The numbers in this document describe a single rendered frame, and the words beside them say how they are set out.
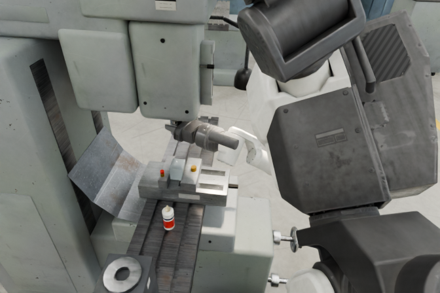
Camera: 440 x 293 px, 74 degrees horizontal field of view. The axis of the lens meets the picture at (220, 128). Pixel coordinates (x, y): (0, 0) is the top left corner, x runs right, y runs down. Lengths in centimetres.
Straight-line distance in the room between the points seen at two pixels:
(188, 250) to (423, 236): 76
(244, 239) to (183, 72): 79
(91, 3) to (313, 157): 65
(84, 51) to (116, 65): 9
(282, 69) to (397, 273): 28
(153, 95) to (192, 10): 29
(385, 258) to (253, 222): 102
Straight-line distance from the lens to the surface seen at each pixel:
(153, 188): 118
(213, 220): 125
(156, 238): 111
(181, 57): 84
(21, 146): 106
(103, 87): 94
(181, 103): 91
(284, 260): 220
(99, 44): 88
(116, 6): 83
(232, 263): 139
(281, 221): 239
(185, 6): 78
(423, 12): 518
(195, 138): 99
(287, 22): 42
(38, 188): 117
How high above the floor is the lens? 184
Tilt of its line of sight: 35 degrees down
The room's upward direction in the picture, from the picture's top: 3 degrees clockwise
